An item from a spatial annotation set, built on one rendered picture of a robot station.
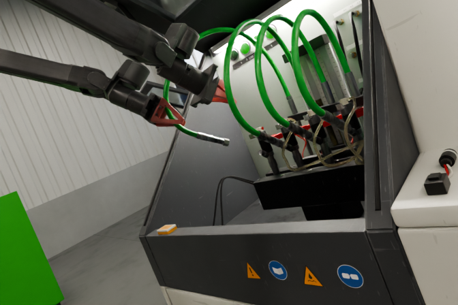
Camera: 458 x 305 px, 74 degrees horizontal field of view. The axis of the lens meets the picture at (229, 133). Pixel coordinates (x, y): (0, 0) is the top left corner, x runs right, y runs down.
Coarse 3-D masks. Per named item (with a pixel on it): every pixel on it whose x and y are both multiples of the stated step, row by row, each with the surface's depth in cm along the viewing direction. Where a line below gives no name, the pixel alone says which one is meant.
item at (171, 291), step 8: (168, 288) 86; (176, 296) 84; (184, 296) 81; (192, 296) 78; (200, 296) 75; (208, 296) 74; (176, 304) 85; (184, 304) 82; (192, 304) 79; (200, 304) 76; (208, 304) 74; (216, 304) 72; (224, 304) 70; (232, 304) 68; (240, 304) 66; (248, 304) 64; (256, 304) 63
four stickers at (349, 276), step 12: (252, 264) 59; (276, 264) 55; (300, 264) 51; (336, 264) 47; (252, 276) 60; (276, 276) 56; (288, 276) 54; (312, 276) 50; (348, 276) 46; (360, 276) 45; (360, 288) 45
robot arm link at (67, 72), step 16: (0, 48) 75; (0, 64) 74; (16, 64) 75; (32, 64) 76; (48, 64) 77; (64, 64) 77; (48, 80) 77; (64, 80) 76; (80, 80) 77; (96, 96) 82
